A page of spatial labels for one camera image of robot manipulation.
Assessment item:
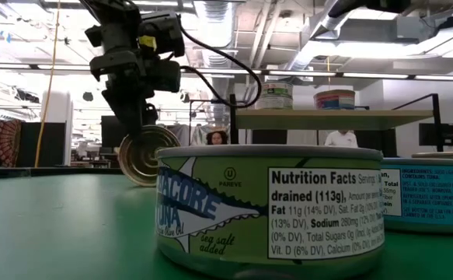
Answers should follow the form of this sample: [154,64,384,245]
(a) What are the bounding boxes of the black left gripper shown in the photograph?
[84,12,186,137]

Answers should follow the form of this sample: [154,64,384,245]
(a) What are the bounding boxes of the green albacore tuna can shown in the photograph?
[155,143,385,280]

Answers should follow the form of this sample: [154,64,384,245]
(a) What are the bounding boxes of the light blue tuna can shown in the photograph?
[380,156,453,234]

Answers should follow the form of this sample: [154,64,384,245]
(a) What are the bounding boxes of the wooden shelf black legs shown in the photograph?
[229,92,445,153]

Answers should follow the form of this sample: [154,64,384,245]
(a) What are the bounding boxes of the yellow tape tag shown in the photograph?
[138,34,158,52]

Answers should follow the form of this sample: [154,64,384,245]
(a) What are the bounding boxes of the thin black metal stand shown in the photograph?
[188,97,249,139]

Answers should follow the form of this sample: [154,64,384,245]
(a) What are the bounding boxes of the person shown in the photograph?
[324,130,359,149]
[205,129,230,146]

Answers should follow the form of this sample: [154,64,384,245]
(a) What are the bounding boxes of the white pillar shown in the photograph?
[40,89,74,159]

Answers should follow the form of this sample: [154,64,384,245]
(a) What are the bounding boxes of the black partition panel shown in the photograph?
[252,129,288,145]
[17,121,67,168]
[354,129,398,157]

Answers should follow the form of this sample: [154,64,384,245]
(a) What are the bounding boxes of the patterned red tapestry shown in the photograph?
[0,118,24,168]

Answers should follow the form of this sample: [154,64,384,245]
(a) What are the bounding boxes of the green table mat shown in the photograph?
[0,173,453,280]

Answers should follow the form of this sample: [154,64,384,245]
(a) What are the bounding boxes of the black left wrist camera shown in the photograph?
[148,57,182,94]

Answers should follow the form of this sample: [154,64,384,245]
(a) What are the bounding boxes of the yellow extension cord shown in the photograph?
[33,0,62,169]

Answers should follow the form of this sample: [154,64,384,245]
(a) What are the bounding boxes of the ribbed silver duct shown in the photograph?
[193,0,237,125]

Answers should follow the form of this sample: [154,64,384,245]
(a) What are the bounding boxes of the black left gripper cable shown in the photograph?
[177,25,263,110]

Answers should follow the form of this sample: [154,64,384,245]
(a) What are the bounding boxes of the smooth silver air duct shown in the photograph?
[286,0,367,73]

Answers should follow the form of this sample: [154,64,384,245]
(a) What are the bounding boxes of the yellow hanging cord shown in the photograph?
[326,56,334,97]

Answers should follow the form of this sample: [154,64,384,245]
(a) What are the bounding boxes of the black wall monitor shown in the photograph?
[418,122,453,148]

